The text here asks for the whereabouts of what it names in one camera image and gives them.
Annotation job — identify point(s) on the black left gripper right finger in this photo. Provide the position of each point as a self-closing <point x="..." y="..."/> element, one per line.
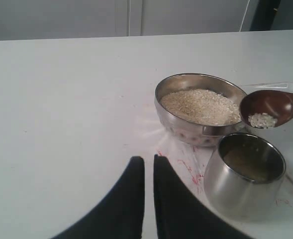
<point x="179" y="214"/>

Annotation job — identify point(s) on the brown wooden spoon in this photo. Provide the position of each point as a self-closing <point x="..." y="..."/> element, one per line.
<point x="275" y="103"/>

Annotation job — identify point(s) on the small steel cup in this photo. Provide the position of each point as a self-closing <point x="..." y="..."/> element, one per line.
<point x="243" y="176"/>

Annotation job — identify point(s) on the white plastic tray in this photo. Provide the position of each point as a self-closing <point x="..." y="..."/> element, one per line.
<point x="281" y="137"/>

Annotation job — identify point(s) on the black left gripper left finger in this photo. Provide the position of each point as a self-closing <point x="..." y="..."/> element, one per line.
<point x="120" y="214"/>

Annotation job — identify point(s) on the steel bowl of rice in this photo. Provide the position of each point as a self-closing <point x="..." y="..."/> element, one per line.
<point x="199" y="109"/>

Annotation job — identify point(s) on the white cabinet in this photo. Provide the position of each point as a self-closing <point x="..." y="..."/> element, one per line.
<point x="44" y="19"/>

